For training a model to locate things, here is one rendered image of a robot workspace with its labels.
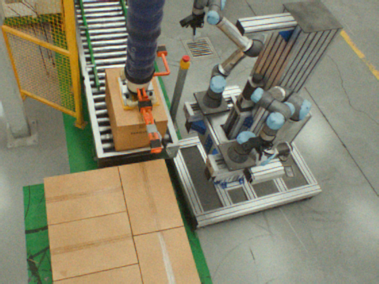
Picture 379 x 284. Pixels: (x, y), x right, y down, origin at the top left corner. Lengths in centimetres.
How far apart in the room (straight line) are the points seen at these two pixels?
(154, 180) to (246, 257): 112
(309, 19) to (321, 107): 266
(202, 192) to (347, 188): 160
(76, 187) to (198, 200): 109
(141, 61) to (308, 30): 110
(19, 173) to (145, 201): 136
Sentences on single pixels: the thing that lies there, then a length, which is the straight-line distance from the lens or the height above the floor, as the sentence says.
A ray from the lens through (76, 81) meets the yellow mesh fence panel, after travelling 341.
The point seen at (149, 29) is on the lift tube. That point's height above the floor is 169.
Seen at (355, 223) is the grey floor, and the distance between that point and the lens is 418.
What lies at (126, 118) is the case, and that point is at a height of 95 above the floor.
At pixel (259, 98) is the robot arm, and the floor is 184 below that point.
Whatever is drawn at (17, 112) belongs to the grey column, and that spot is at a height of 43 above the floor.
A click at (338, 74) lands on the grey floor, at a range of 534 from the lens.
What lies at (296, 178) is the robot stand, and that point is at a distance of 384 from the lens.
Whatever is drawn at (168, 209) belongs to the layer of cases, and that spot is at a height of 54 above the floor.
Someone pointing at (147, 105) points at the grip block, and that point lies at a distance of 275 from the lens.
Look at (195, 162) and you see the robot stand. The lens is 358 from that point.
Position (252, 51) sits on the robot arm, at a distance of 252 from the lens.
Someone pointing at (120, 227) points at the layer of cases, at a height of 54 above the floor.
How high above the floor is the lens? 325
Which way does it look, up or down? 55 degrees down
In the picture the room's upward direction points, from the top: 9 degrees clockwise
